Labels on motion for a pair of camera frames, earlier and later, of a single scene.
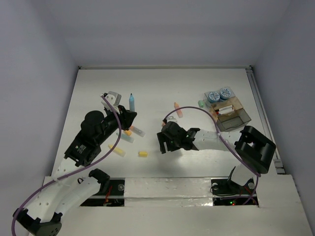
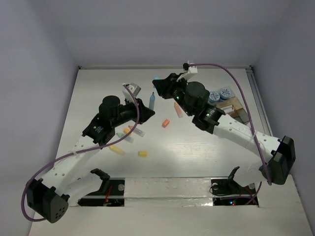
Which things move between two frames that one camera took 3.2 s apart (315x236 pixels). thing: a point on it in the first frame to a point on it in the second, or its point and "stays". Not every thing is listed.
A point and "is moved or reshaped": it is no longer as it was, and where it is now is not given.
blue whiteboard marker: [226, 111] stays
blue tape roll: [225, 94] stays
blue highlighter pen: [131, 103] is moved or reshaped
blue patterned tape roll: [214, 97] stays
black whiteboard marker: [224, 108] stays
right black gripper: [162, 136] to [165, 86]
